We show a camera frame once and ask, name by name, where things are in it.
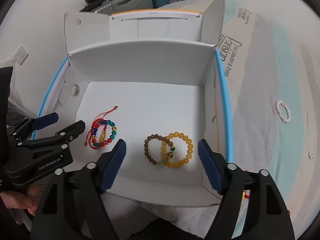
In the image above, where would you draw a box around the red cord gold tube bracelet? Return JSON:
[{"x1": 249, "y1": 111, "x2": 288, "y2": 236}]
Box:
[{"x1": 84, "y1": 105, "x2": 119, "y2": 150}]

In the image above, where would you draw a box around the multicolour bead bracelet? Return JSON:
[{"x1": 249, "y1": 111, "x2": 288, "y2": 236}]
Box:
[{"x1": 90, "y1": 119, "x2": 119, "y2": 149}]

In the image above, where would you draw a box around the pink white bead bracelet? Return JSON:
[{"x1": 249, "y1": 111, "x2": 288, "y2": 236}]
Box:
[{"x1": 275, "y1": 100, "x2": 292, "y2": 124}]

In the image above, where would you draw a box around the blue yellow cardboard box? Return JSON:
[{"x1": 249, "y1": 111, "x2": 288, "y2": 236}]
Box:
[{"x1": 33, "y1": 0, "x2": 233, "y2": 207}]

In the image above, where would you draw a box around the yellow bead bracelet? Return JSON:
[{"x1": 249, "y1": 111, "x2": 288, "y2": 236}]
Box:
[{"x1": 161, "y1": 131, "x2": 194, "y2": 170}]

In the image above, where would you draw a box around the brown green bead bracelet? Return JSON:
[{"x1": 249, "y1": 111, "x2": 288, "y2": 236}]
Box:
[{"x1": 143, "y1": 134, "x2": 176, "y2": 166}]

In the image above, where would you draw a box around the person's left hand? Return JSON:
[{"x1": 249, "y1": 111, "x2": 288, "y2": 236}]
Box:
[{"x1": 1, "y1": 184, "x2": 39, "y2": 225}]

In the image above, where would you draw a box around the striped bed cover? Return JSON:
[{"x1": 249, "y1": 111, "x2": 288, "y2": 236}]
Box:
[{"x1": 151, "y1": 0, "x2": 319, "y2": 237}]

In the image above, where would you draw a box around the grey suitcase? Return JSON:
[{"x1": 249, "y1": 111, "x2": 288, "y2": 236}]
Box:
[{"x1": 80, "y1": 0, "x2": 153, "y2": 15}]

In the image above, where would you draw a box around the dark window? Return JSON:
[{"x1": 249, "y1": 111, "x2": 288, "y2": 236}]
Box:
[{"x1": 301, "y1": 0, "x2": 320, "y2": 17}]

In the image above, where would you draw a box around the wall power socket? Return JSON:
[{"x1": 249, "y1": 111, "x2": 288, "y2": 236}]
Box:
[{"x1": 14, "y1": 45, "x2": 29, "y2": 65}]

